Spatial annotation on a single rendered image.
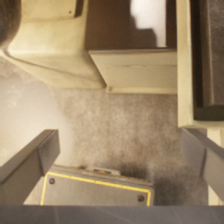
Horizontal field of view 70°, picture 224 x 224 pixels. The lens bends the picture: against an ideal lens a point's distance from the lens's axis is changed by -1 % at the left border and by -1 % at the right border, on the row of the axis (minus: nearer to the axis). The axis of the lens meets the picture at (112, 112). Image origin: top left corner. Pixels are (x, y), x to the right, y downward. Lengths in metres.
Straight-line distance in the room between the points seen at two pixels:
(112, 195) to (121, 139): 0.45
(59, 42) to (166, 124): 0.94
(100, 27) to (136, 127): 0.78
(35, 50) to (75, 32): 0.24
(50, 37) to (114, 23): 0.34
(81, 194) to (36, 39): 0.92
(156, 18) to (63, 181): 1.04
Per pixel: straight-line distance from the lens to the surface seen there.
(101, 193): 1.06
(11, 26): 0.24
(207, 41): 0.40
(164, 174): 1.35
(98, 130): 1.35
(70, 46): 0.90
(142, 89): 1.32
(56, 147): 0.16
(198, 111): 0.48
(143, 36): 0.84
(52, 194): 1.17
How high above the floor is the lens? 1.31
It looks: 78 degrees down
